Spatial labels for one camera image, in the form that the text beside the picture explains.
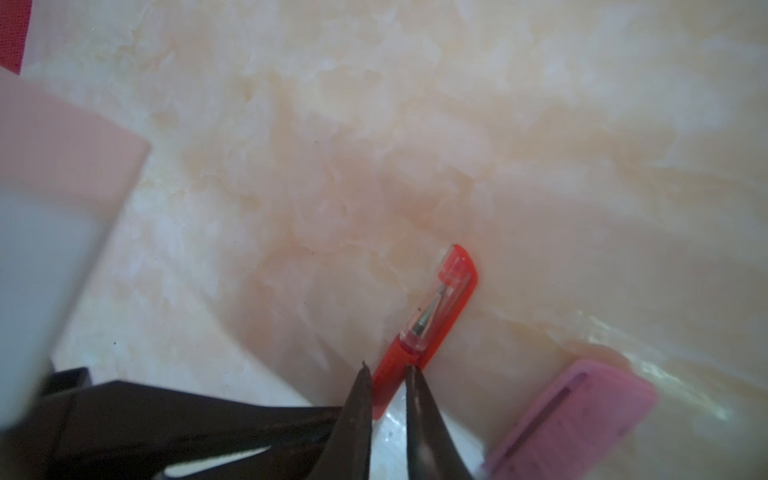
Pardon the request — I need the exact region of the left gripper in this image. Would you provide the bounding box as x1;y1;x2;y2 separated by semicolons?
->
1;367;341;479

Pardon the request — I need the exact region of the red clear pen cap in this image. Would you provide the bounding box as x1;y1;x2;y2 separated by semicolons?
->
397;244;478;368

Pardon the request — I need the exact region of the red pen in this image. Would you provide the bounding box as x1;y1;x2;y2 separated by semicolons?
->
372;281;449;421

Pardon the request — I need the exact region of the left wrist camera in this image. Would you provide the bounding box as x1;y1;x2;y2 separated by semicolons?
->
1;70;150;430

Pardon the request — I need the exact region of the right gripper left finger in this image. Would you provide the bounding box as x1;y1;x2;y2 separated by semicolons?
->
307;364;373;480

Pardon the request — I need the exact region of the pink pen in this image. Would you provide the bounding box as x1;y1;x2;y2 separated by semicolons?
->
483;359;657;479

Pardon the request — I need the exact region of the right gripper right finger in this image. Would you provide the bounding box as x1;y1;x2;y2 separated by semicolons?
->
405;365;472;480

